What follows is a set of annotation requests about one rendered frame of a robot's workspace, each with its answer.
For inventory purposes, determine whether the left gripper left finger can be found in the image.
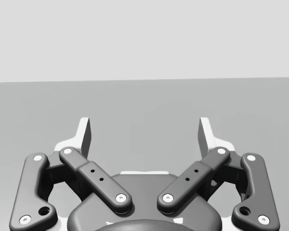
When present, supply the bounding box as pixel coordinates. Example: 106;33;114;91
9;117;133;231

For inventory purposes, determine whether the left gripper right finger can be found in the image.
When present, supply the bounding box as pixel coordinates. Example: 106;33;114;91
157;117;281;231

